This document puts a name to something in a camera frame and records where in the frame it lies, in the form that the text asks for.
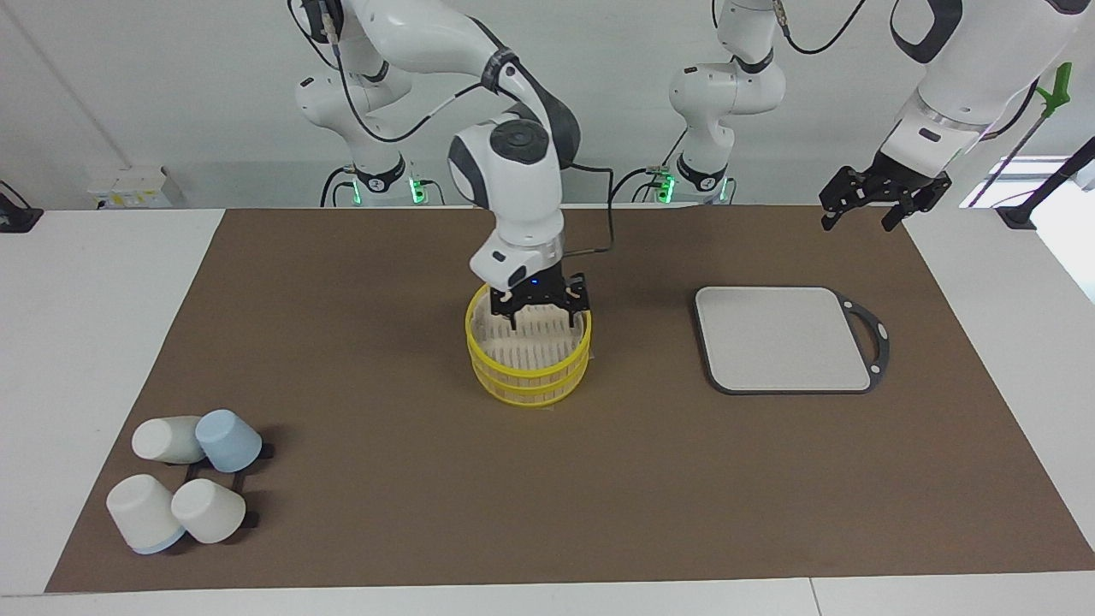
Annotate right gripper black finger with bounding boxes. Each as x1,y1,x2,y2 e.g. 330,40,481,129
551,273,592,327
488,290,524,333

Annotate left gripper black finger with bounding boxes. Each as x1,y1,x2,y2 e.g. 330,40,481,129
882,172,953,233
818,168,879,233

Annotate yellow bamboo steamer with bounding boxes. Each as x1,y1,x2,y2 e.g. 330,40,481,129
465,282,593,408

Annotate thin grey rod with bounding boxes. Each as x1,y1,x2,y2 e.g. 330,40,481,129
975,110,1051,206

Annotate grey cutting board black rim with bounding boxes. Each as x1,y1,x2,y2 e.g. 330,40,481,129
693,286,891,395

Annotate green clamp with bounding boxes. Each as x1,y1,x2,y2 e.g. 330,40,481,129
1035,62,1074,117

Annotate brown table mat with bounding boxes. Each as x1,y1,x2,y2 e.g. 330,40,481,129
44,205,1095,594

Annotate light blue cup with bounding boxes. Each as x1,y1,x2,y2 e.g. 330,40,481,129
195,409,263,473

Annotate plain white cup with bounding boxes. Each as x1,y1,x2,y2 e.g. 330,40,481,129
170,478,247,545

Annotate white cup lying sideways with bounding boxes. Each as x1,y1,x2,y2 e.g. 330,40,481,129
132,416,206,465

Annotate white box with labels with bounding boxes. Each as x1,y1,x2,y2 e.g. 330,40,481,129
86,166,177,210

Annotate white cup with blue rim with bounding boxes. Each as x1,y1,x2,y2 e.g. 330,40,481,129
106,474,186,555

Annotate black table clamp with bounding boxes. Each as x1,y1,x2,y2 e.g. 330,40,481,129
0,180,44,234

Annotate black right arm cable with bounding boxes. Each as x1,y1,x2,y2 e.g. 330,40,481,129
291,0,617,258

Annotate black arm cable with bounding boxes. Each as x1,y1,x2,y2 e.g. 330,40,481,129
774,0,870,57
291,0,617,258

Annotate black camera stand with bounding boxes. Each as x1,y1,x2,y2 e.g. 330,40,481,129
997,137,1095,230

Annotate black left base cable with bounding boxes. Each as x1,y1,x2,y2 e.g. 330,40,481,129
607,128,687,204

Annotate black base cable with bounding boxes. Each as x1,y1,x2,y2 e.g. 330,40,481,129
320,166,357,208
607,128,687,204

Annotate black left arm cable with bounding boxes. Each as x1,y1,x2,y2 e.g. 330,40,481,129
774,0,870,57

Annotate black right base cable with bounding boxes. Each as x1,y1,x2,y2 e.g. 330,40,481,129
320,166,357,208

